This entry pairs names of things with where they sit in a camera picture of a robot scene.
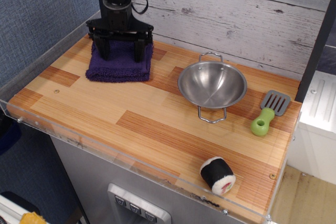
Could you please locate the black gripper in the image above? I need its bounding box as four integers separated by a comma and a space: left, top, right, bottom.
86, 0, 153, 62

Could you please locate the purple cloth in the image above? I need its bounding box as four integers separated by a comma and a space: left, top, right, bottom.
86, 40, 153, 83

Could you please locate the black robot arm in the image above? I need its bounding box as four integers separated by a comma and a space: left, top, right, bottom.
86, 0, 153, 62

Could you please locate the plush sushi roll toy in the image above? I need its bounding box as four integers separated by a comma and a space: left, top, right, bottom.
199, 156, 236, 195

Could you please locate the silver button control panel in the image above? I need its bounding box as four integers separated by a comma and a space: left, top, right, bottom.
107, 183, 172, 223

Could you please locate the yellow black object bottom left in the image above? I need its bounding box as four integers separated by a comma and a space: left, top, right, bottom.
1, 191, 48, 224

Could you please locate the white appliance on right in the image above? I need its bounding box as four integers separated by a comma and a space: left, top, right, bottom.
287, 71, 335, 184

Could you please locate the stainless steel bowl with handles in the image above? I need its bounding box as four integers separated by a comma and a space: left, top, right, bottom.
177, 51, 247, 124

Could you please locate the clear acrylic guard rail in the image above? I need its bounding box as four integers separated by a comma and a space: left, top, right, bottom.
7, 5, 305, 223

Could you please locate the toy spatula green handle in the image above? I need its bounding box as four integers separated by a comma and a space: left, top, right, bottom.
250, 90, 291, 136

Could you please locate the dark grey right post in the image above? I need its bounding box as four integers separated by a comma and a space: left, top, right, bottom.
295, 0, 335, 103

